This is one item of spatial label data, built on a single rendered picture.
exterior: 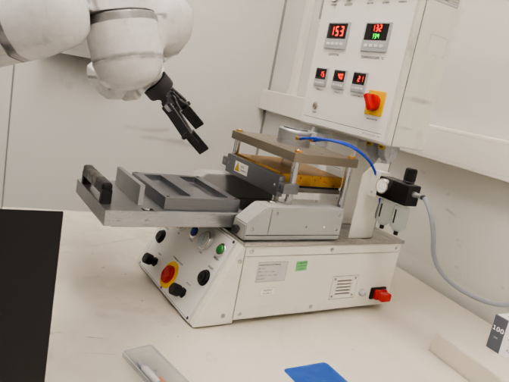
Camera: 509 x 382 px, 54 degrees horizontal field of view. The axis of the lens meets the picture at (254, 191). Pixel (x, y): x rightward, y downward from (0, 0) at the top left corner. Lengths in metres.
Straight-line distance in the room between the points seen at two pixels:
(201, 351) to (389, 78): 0.70
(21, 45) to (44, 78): 1.67
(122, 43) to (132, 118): 1.72
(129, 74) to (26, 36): 0.14
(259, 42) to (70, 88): 0.94
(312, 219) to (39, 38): 0.63
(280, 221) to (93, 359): 0.43
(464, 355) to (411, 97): 0.55
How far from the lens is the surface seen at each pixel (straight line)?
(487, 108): 1.54
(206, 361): 0.93
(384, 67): 1.20
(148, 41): 0.79
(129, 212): 0.93
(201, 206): 1.00
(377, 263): 1.25
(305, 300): 1.14
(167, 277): 1.13
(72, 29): 0.74
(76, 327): 0.99
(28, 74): 2.43
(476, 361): 1.11
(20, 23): 0.75
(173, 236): 1.19
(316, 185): 1.14
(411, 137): 1.22
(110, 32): 0.78
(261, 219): 1.00
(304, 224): 1.07
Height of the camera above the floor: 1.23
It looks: 12 degrees down
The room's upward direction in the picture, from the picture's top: 11 degrees clockwise
